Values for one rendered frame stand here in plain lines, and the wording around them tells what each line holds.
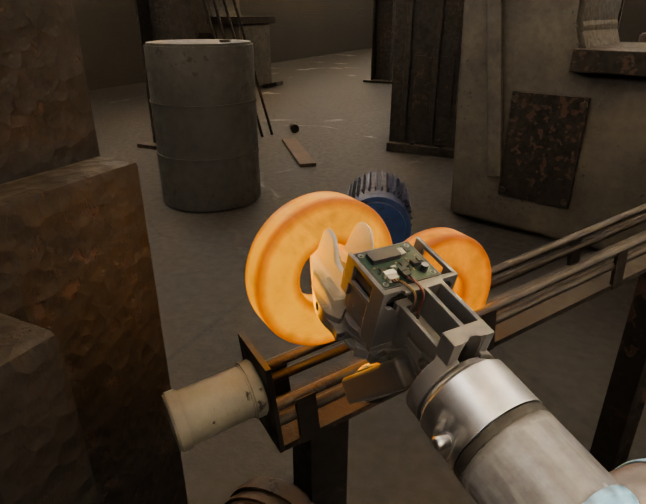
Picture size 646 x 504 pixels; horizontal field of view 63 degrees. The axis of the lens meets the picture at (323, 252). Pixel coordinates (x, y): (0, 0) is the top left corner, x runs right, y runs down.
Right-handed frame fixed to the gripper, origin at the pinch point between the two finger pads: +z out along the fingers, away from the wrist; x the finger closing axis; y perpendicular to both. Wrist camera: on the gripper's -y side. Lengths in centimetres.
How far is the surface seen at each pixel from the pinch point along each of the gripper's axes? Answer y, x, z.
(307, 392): -11.4, 4.1, -7.4
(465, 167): -88, -171, 136
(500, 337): -13.5, -23.2, -7.9
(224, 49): -53, -71, 222
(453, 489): -83, -48, 0
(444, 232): -0.1, -14.8, -1.2
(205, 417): -11.4, 14.2, -6.2
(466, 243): -1.0, -17.1, -2.8
